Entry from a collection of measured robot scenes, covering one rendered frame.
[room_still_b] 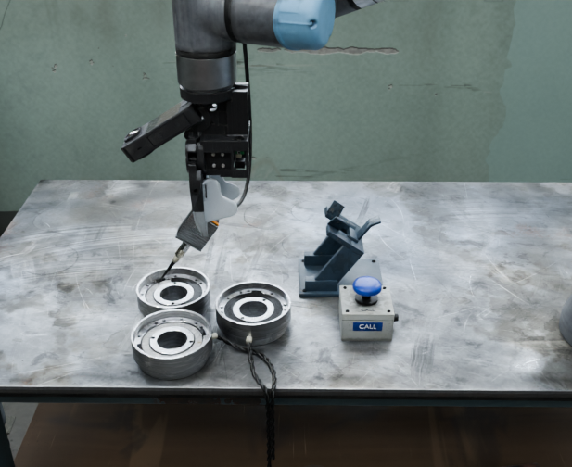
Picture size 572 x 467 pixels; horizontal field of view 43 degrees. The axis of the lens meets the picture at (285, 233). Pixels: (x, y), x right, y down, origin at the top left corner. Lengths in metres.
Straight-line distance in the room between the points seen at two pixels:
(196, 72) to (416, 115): 1.80
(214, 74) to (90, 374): 0.41
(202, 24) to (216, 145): 0.15
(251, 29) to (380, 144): 1.84
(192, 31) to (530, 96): 1.94
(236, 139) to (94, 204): 0.51
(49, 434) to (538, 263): 0.84
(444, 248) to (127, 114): 1.65
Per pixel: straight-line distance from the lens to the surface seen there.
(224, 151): 0.95
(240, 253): 1.21
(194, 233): 1.03
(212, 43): 0.90
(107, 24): 2.59
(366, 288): 1.00
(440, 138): 2.70
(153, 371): 0.96
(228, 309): 1.03
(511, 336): 1.07
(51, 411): 1.34
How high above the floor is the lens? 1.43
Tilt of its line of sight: 30 degrees down
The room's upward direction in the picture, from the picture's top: straight up
